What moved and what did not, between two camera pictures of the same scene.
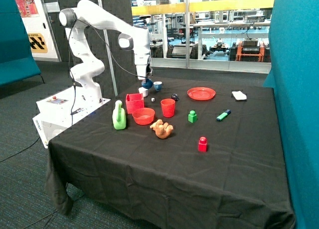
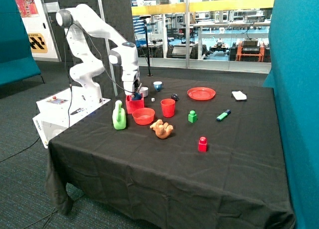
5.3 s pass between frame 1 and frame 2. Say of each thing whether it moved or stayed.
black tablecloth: stayed
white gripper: moved
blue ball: moved
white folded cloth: stayed
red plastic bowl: stayed
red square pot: stayed
